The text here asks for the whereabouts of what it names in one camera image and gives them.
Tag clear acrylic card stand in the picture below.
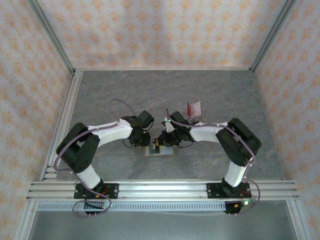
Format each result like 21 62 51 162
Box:
180 100 203 120

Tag grey metal panel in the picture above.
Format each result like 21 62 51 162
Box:
29 211 306 240

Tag patterned fabric backdrop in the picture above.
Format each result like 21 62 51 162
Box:
33 0 292 70
252 0 320 240
0 0 75 240

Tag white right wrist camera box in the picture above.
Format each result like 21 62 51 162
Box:
163 120 176 133

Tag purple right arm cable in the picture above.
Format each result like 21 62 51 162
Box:
164 107 262 217

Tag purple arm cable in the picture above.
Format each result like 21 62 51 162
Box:
164 107 262 217
53 99 141 219

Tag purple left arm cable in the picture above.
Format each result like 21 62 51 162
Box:
53 99 141 219

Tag wide aluminium mounting rail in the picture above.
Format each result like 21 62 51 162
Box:
26 180 300 202

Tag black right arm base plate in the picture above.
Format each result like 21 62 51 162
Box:
206 182 252 200

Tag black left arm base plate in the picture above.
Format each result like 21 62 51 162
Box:
73 183 120 200

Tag thin aluminium back rail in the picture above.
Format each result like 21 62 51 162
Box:
74 66 253 72

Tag slotted grey cable duct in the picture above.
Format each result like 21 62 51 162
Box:
36 201 227 213

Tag aluminium side rail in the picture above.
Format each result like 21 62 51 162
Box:
39 69 84 181

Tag aluminium frame post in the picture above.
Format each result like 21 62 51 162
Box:
249 0 299 73
27 0 76 74

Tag aluminium frame leg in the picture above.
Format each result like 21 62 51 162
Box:
286 199 315 240
13 199 38 240

